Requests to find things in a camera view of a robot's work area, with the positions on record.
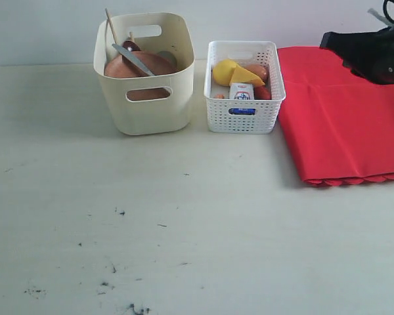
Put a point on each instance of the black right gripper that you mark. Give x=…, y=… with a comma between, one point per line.
x=369, y=55

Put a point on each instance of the red table cloth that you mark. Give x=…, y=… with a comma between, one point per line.
x=339, y=128

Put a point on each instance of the brown egg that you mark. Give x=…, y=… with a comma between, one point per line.
x=259, y=70

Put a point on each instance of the red sausage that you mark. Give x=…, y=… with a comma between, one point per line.
x=262, y=93

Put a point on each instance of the yellow cheese wedge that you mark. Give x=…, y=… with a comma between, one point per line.
x=242, y=75

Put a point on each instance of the small milk carton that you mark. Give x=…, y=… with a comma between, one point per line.
x=242, y=91

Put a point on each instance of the yellow lemon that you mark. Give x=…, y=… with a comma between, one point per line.
x=222, y=72

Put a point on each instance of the brown wooden plate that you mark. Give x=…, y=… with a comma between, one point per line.
x=121, y=68

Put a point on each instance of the silver table knife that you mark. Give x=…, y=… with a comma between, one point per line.
x=133, y=59

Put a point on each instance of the dark wooden spoon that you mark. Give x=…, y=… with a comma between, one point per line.
x=130, y=46

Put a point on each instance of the pale green ceramic bowl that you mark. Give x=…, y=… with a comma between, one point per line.
x=169, y=56

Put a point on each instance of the white perforated plastic basket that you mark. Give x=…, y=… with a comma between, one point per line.
x=226, y=115

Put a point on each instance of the cream plastic bin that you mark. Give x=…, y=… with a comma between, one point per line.
x=152, y=32

